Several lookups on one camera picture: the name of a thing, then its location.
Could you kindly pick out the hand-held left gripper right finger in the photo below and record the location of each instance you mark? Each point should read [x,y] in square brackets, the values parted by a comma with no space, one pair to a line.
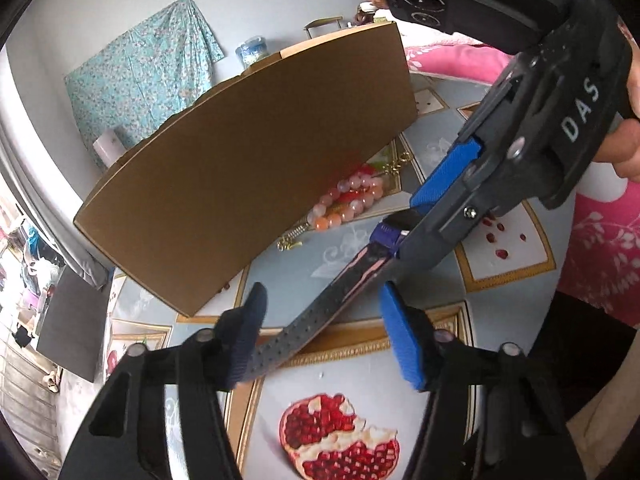
[402,335]

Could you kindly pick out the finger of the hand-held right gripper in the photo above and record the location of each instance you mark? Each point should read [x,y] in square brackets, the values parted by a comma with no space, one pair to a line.
[450,170]
[450,230]

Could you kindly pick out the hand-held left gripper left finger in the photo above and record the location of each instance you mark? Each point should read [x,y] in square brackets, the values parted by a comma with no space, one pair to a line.
[249,332]

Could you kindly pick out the gold hook earrings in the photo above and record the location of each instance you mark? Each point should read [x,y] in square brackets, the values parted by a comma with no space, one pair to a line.
[397,164]

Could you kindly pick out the black smartwatch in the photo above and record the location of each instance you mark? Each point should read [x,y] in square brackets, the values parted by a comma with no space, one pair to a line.
[320,320]

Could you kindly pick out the gold spring earring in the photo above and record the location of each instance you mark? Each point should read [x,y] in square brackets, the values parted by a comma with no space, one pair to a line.
[290,239]

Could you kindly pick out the brown cardboard box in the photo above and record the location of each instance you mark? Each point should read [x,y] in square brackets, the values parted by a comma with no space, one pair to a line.
[240,170]

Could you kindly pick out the person's right hand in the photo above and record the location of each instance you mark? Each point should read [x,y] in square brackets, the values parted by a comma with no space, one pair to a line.
[629,147]

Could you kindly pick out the pomegranate print tablecloth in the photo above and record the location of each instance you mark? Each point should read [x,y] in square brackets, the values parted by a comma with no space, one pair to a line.
[350,370]

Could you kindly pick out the pink floral blanket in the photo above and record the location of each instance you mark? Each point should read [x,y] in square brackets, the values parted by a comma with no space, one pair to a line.
[605,245]

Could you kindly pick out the grey cabinet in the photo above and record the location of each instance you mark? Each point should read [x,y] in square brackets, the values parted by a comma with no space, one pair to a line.
[70,320]

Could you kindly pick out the wooden chair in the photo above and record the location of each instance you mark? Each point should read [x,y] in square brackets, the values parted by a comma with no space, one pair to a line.
[322,24]

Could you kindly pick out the beige shoes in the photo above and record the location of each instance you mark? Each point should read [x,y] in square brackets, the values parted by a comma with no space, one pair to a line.
[51,382]

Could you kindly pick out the pile of clothes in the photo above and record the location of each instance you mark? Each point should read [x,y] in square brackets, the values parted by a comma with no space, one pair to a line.
[27,270]

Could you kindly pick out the blue water dispenser bottle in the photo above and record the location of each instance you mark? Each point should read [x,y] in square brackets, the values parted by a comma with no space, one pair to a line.
[252,50]

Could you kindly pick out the pale pink rolled mat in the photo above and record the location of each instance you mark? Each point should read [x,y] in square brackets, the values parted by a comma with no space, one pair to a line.
[107,147]

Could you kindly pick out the turquoise floral wall cloth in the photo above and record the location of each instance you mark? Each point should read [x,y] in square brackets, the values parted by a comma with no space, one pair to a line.
[145,70]

